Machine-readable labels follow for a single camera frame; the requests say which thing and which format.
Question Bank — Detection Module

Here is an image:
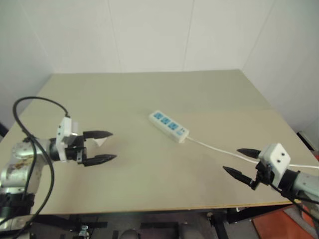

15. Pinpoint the white power strip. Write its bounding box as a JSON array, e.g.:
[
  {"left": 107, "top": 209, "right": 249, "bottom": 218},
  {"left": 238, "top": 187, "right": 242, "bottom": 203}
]
[{"left": 149, "top": 110, "right": 190, "bottom": 144}]

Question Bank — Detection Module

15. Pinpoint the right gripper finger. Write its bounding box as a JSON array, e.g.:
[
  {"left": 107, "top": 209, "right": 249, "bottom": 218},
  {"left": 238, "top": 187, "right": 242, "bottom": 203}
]
[
  {"left": 236, "top": 148, "right": 261, "bottom": 159},
  {"left": 222, "top": 166, "right": 252, "bottom": 186}
]

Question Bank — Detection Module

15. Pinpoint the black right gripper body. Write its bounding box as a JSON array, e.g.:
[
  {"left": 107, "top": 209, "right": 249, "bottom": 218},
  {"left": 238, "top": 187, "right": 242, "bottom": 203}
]
[{"left": 250, "top": 160, "right": 275, "bottom": 191}]

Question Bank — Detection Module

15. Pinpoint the orange red box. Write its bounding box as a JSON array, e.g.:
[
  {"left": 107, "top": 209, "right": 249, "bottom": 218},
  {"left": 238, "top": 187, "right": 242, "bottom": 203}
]
[{"left": 251, "top": 204, "right": 319, "bottom": 239}]

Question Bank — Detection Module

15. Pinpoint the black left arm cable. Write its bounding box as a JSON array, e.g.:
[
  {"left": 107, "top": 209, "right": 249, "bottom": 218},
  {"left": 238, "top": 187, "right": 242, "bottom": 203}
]
[{"left": 0, "top": 96, "right": 71, "bottom": 239}]

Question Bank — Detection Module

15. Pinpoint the white power cable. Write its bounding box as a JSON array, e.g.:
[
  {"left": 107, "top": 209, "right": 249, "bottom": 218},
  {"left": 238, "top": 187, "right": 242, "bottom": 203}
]
[{"left": 185, "top": 136, "right": 319, "bottom": 170}]

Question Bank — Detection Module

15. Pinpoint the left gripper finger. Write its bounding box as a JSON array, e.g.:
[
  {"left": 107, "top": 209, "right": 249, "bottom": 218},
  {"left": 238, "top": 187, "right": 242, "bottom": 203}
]
[
  {"left": 83, "top": 154, "right": 118, "bottom": 167},
  {"left": 83, "top": 130, "right": 114, "bottom": 140}
]

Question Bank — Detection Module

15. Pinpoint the black metal table frame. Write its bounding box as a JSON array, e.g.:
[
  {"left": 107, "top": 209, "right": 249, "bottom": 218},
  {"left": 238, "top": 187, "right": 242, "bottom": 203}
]
[{"left": 29, "top": 203, "right": 296, "bottom": 239}]

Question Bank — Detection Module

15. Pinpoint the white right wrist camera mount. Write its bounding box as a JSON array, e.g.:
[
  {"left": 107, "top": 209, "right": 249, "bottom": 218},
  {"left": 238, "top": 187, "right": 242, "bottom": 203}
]
[{"left": 258, "top": 143, "right": 292, "bottom": 187}]

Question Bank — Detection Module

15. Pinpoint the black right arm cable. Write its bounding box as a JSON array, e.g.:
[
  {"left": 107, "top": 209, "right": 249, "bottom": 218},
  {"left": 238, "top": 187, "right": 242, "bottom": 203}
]
[{"left": 271, "top": 185, "right": 319, "bottom": 230}]

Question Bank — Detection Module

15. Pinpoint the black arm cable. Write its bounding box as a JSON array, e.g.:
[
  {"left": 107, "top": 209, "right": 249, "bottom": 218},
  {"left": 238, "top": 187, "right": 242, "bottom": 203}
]
[
  {"left": 0, "top": 96, "right": 71, "bottom": 239},
  {"left": 271, "top": 185, "right": 319, "bottom": 230}
]

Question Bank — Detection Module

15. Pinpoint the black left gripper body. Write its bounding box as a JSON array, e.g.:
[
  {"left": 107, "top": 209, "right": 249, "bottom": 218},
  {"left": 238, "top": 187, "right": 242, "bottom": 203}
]
[{"left": 65, "top": 135, "right": 87, "bottom": 166}]

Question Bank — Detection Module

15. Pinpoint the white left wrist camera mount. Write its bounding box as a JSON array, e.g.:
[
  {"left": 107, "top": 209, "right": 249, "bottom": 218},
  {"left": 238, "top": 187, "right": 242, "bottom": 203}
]
[{"left": 55, "top": 117, "right": 84, "bottom": 164}]

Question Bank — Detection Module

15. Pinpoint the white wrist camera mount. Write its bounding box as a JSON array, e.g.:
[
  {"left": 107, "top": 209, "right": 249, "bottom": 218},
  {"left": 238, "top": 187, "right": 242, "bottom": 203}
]
[
  {"left": 258, "top": 143, "right": 292, "bottom": 187},
  {"left": 55, "top": 117, "right": 84, "bottom": 164}
]

